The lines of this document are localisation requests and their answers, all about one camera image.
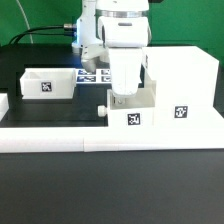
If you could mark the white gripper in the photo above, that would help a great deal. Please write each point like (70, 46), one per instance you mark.
(125, 67)

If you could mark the white front drawer tray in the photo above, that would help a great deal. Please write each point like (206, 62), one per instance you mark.
(137, 111)

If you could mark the white drawer tray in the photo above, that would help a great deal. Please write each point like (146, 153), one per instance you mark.
(48, 83)
(137, 111)

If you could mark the white drawer cabinet box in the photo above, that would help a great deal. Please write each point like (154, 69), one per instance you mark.
(183, 80)

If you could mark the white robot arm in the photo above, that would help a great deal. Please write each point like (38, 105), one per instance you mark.
(114, 31)

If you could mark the white rear drawer tray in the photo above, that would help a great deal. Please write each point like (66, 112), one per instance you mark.
(48, 83)

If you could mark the marker tag sheet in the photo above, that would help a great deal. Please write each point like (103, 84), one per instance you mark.
(100, 76)

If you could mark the white U-shaped fence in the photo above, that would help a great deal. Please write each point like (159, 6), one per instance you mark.
(207, 133)

